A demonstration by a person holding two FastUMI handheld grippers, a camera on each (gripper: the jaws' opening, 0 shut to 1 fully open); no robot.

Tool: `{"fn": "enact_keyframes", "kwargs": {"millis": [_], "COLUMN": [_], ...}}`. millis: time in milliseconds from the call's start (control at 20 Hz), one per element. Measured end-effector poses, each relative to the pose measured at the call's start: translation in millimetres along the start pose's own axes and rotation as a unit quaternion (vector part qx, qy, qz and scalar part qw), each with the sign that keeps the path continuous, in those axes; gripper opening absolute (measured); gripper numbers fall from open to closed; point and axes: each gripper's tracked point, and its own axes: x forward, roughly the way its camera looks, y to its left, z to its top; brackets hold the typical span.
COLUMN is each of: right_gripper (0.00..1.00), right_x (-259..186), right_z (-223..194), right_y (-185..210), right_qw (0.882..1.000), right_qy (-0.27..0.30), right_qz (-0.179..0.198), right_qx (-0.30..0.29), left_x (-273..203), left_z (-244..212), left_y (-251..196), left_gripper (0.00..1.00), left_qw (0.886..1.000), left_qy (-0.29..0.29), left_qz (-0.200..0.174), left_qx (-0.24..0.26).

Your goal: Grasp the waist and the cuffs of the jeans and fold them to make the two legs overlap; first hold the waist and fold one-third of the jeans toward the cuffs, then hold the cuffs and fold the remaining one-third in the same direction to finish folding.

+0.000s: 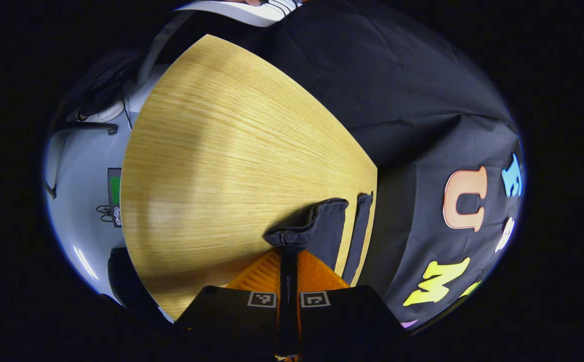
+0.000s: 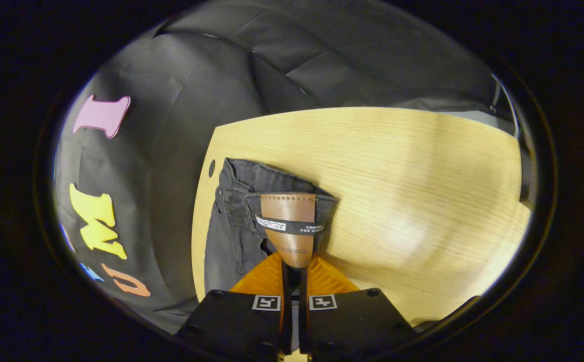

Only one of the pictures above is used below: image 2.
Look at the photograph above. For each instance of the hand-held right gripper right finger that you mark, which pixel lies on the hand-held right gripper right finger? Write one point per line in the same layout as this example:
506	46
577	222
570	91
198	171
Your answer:
357	322

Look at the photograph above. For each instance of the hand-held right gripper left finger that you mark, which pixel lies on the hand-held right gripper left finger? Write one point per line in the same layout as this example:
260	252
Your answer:
236	322

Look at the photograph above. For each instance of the dark grey jeans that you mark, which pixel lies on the dark grey jeans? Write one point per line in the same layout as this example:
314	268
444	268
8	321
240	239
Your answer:
231	226

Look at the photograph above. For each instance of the black backdrop cloth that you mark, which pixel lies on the black backdrop cloth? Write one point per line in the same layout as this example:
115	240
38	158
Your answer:
181	100

